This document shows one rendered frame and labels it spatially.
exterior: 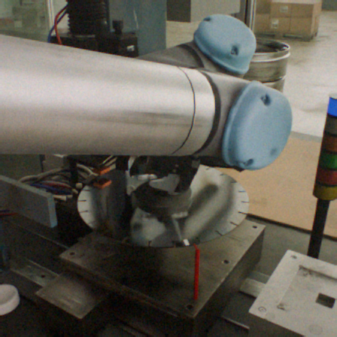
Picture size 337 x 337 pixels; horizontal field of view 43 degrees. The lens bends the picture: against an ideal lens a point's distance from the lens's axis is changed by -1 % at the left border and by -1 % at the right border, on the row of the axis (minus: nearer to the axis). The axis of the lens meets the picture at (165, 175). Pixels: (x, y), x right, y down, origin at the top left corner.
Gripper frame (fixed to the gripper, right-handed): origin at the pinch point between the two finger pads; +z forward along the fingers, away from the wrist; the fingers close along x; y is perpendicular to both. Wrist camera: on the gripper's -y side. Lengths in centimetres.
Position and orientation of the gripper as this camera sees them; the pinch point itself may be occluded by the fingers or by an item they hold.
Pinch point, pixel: (174, 188)
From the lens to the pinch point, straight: 78.9
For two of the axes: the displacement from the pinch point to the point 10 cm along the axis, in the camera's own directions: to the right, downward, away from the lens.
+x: -0.1, 8.3, -5.5
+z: -2.2, 5.4, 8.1
